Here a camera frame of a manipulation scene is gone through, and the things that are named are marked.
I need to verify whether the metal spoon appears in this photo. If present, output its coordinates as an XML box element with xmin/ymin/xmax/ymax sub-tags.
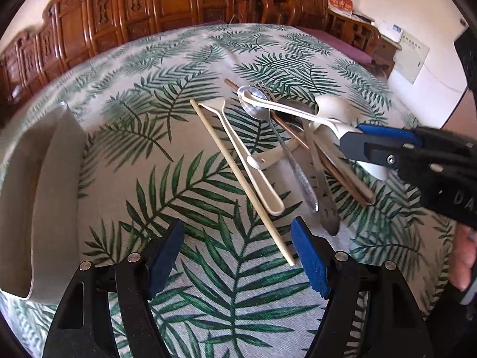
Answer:
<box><xmin>237</xmin><ymin>85</ymin><xmax>320</xmax><ymax>214</ymax></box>

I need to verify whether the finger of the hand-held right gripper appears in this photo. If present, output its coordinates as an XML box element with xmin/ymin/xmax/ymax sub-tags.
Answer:
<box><xmin>338</xmin><ymin>132</ymin><xmax>411</xmax><ymax>171</ymax></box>
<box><xmin>355</xmin><ymin>124</ymin><xmax>448</xmax><ymax>150</ymax></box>

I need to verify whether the small cream spoon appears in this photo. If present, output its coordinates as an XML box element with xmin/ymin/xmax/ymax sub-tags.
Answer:
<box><xmin>246</xmin><ymin>142</ymin><xmax>299</xmax><ymax>169</ymax></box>

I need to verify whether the grey utensil tray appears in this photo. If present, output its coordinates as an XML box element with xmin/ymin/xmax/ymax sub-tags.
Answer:
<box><xmin>0</xmin><ymin>101</ymin><xmax>92</xmax><ymax>303</ymax></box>

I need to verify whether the red gift box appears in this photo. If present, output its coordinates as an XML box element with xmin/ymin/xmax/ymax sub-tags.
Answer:
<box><xmin>328</xmin><ymin>0</ymin><xmax>354</xmax><ymax>17</ymax></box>

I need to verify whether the large cream spoon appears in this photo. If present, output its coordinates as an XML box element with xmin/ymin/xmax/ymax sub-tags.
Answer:
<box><xmin>315</xmin><ymin>95</ymin><xmax>351</xmax><ymax>124</ymax></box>

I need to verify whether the white ceramic soup spoon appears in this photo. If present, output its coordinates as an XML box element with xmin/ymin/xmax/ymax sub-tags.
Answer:
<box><xmin>356</xmin><ymin>158</ymin><xmax>390</xmax><ymax>181</ymax></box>

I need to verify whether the leaf print tablecloth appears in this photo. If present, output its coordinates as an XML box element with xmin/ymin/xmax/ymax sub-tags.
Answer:
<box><xmin>0</xmin><ymin>23</ymin><xmax>463</xmax><ymax>358</ymax></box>

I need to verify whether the white plastic fork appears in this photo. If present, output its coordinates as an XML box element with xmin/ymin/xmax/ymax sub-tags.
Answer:
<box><xmin>199</xmin><ymin>97</ymin><xmax>286</xmax><ymax>216</ymax></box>

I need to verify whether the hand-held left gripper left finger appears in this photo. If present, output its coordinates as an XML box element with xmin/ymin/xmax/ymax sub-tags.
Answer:
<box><xmin>43</xmin><ymin>218</ymin><xmax>187</xmax><ymax>358</ymax></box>

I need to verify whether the white and blue carton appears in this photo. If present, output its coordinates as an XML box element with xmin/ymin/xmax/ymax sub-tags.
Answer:
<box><xmin>380</xmin><ymin>22</ymin><xmax>405</xmax><ymax>43</ymax></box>

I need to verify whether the white long-handled spoon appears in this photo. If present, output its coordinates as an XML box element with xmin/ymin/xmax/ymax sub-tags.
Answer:
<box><xmin>240</xmin><ymin>91</ymin><xmax>359</xmax><ymax>139</ymax></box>

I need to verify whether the long carved wooden bench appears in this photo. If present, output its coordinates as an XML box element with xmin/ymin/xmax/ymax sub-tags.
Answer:
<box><xmin>0</xmin><ymin>0</ymin><xmax>232</xmax><ymax>120</ymax></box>

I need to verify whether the person's right hand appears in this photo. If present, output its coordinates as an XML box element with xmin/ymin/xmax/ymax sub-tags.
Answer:
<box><xmin>448</xmin><ymin>227</ymin><xmax>477</xmax><ymax>292</ymax></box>

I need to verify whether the light wooden chopstick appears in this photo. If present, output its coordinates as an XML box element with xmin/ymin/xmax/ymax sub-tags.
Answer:
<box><xmin>190</xmin><ymin>99</ymin><xmax>296</xmax><ymax>266</ymax></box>

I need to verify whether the white wall panel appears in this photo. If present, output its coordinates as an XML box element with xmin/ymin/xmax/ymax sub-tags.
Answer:
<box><xmin>393</xmin><ymin>32</ymin><xmax>431</xmax><ymax>84</ymax></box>

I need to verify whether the metal fork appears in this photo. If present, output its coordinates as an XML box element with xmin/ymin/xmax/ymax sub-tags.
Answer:
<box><xmin>256</xmin><ymin>81</ymin><xmax>340</xmax><ymax>236</ymax></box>

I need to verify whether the purple seat cushion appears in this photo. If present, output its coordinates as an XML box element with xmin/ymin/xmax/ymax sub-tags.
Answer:
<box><xmin>294</xmin><ymin>25</ymin><xmax>373</xmax><ymax>65</ymax></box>

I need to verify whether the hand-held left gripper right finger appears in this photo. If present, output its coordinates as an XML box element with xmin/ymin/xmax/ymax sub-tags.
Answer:
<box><xmin>291</xmin><ymin>216</ymin><xmax>436</xmax><ymax>358</ymax></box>

